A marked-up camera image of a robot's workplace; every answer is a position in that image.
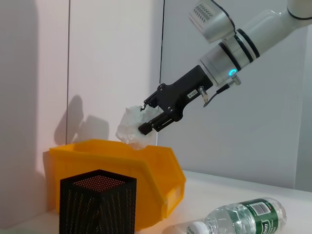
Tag clear green-label water bottle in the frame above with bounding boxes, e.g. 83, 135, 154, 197
168, 197, 287, 234

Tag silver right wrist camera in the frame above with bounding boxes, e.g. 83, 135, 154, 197
188, 0, 237, 44

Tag black right camera cable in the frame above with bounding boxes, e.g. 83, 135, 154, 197
210, 0, 237, 36

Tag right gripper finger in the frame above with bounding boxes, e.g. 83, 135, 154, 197
137, 111, 180, 136
142, 90, 160, 110

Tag white paper ball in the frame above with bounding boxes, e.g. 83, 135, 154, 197
115, 104, 159, 151

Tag right gripper cable with connector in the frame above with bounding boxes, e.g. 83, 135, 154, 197
197, 74, 242, 108

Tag yellow plastic bin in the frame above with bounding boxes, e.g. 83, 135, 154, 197
49, 138, 186, 231

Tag black mesh pen holder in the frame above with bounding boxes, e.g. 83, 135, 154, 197
59, 169, 137, 234

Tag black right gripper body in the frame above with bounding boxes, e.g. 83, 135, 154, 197
156, 64, 215, 122

